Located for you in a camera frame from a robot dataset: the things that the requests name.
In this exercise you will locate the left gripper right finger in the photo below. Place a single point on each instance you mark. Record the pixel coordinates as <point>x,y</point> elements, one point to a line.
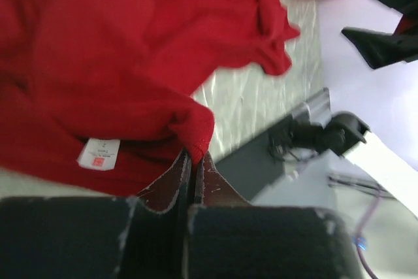
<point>212,189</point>

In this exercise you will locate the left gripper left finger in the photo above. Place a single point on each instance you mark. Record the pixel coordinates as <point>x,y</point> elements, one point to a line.
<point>168,194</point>

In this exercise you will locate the dark red t-shirt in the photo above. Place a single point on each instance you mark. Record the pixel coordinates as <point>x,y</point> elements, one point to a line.
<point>98,93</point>

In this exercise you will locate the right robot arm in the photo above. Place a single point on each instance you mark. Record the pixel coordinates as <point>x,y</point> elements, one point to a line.
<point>363,147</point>

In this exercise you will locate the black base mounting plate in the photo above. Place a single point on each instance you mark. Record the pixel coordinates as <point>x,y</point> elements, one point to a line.
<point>266,175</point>

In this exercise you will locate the aluminium rail frame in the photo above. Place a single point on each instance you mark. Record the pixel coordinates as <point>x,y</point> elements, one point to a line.
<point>315,109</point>

